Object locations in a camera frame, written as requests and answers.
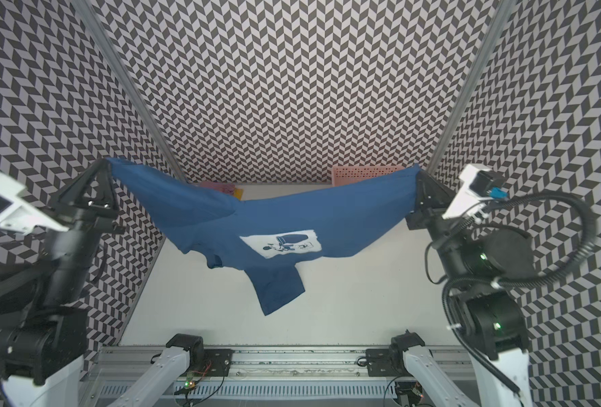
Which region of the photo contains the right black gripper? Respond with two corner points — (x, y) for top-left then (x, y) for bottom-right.
(405, 169), (471, 284)

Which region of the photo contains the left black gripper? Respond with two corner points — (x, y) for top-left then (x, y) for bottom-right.
(39, 157), (130, 305)

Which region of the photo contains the blue mickey t-shirt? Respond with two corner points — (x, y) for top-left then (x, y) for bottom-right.
(109, 158), (420, 315)

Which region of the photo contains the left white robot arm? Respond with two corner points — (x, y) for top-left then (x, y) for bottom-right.
(0, 159), (124, 406)

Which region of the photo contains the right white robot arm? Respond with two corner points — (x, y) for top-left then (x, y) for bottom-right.
(407, 164), (536, 406)

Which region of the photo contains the pink plastic basket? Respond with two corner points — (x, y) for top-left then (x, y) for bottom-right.
(331, 166), (404, 187)

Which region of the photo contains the folded pink t-shirt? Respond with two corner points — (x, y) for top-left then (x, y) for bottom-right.
(199, 181), (237, 196)

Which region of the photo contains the folded yellow t-shirt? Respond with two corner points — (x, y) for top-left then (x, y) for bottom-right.
(233, 188), (244, 200)

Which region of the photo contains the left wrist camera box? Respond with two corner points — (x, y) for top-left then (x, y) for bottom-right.
(0, 172), (69, 235)

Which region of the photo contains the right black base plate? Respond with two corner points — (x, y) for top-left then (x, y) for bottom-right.
(364, 348), (398, 377)

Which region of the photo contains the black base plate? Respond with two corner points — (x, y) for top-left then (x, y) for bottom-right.
(364, 348), (398, 377)
(196, 349), (234, 377)

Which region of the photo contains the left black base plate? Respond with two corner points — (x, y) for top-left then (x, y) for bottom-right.
(196, 349), (234, 377)

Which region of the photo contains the aluminium front rail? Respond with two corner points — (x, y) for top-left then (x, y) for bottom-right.
(78, 335), (483, 406)

